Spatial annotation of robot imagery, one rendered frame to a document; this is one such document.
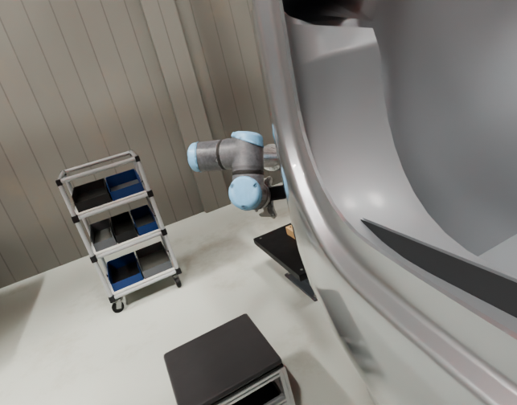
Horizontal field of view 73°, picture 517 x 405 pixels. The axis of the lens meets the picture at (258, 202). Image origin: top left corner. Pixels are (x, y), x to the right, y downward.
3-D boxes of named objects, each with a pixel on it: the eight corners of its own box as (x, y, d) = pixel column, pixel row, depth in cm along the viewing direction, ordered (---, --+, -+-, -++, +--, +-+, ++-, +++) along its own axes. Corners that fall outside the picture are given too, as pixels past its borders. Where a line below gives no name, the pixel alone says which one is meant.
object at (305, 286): (262, 276, 247) (252, 238, 236) (332, 243, 266) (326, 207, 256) (309, 321, 194) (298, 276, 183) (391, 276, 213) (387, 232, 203)
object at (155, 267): (114, 318, 241) (51, 182, 206) (111, 290, 278) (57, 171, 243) (188, 285, 258) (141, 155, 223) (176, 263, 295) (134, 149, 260)
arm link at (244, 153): (218, 131, 99) (219, 175, 99) (255, 127, 94) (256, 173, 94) (234, 137, 108) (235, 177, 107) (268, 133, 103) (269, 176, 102)
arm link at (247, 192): (260, 173, 94) (260, 210, 93) (268, 177, 106) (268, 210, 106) (226, 173, 96) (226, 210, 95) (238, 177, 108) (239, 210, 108)
